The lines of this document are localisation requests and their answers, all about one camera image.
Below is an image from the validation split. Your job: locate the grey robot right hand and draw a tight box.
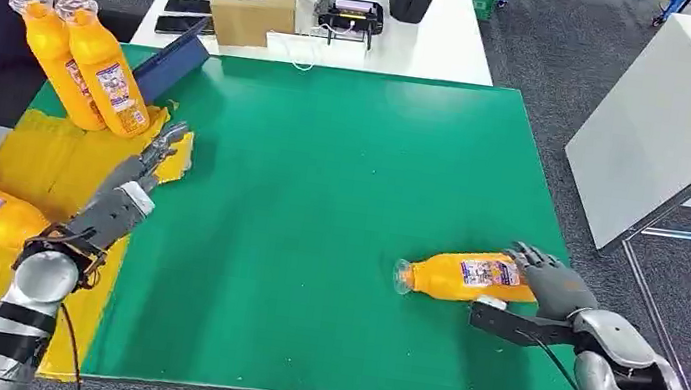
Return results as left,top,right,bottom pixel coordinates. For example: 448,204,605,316
495,238,607,327

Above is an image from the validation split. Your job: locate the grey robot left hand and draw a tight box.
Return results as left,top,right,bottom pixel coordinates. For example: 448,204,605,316
82,110,192,226

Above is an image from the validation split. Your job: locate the yellow plastic sheet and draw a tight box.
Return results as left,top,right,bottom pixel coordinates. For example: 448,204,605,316
0,83,200,390

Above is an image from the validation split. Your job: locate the blue tablet stand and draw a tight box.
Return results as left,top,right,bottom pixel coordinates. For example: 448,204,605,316
127,9,217,114

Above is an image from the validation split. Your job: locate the black smartphone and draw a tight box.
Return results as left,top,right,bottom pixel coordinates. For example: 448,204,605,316
163,0,215,19
153,9,219,43

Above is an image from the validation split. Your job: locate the bare white table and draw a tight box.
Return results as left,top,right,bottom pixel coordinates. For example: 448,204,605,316
552,0,691,264

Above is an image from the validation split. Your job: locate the green table mat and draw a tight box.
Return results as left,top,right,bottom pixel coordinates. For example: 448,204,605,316
0,25,634,390

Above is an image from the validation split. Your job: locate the brown cardboard box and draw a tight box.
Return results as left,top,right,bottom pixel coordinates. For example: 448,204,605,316
204,0,301,57

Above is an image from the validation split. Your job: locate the white table with box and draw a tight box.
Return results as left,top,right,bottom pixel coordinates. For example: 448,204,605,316
129,0,505,94

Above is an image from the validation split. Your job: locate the black electronic device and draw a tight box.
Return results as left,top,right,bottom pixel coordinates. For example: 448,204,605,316
308,0,388,53

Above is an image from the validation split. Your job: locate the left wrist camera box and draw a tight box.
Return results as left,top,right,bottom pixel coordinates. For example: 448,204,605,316
66,173,159,257

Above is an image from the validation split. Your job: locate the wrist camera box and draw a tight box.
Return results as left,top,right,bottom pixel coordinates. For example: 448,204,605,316
466,293,587,356
66,173,159,257

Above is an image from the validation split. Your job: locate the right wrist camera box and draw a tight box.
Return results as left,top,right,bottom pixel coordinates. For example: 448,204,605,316
466,293,587,356

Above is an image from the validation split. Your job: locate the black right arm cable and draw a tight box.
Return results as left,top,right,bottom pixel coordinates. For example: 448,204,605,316
506,327,590,390

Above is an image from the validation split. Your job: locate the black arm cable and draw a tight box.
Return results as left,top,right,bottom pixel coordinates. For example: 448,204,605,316
48,301,96,390
506,327,590,390

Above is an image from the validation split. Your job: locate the steel bench frame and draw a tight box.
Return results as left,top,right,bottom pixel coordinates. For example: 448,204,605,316
578,128,691,390

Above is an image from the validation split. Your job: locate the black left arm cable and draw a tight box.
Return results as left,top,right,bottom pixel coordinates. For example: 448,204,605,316
48,301,96,390

